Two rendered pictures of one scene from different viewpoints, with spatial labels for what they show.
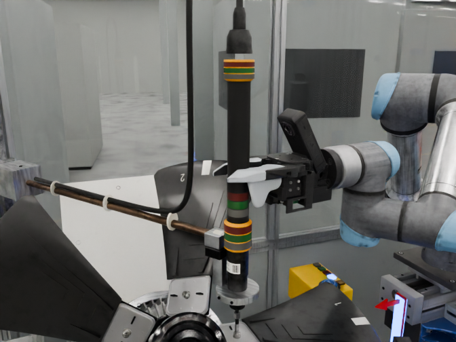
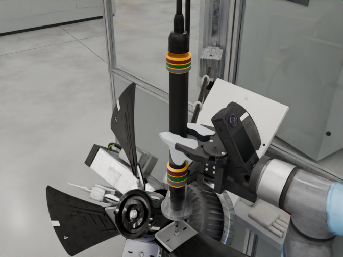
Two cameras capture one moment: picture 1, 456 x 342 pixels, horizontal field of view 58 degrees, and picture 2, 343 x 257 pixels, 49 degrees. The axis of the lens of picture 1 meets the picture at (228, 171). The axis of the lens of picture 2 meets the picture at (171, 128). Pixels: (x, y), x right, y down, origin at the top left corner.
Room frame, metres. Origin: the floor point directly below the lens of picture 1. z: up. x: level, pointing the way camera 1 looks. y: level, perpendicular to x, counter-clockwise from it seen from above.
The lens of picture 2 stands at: (0.35, -0.58, 1.88)
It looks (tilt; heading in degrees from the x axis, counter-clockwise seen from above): 33 degrees down; 68
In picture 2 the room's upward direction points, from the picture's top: straight up
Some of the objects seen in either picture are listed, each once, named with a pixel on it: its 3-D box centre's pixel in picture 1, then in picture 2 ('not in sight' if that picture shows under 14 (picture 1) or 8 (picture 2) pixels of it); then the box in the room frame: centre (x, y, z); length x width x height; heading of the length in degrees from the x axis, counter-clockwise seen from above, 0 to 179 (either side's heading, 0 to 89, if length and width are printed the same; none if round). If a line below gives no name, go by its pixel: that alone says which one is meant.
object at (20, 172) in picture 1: (16, 179); (211, 62); (0.95, 0.50, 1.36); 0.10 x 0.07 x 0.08; 56
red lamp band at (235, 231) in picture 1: (237, 225); (177, 168); (0.60, -0.02, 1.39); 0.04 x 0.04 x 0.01
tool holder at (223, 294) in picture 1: (232, 264); (177, 189); (0.60, -0.01, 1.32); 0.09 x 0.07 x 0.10; 56
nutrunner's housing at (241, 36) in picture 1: (238, 172); (177, 132); (0.60, -0.02, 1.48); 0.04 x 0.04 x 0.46
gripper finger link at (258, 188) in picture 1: (257, 188); (177, 151); (0.58, -0.04, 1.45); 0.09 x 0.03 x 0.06; 130
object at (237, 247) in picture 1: (237, 241); (177, 177); (0.60, -0.02, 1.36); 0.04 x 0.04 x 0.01
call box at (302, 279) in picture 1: (318, 294); not in sight; (1.00, -0.25, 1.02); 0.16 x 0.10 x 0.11; 21
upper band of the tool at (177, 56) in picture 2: (239, 70); (178, 61); (0.60, -0.02, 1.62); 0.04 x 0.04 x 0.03
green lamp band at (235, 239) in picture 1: (237, 233); (177, 172); (0.60, -0.02, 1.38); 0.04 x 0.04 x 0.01
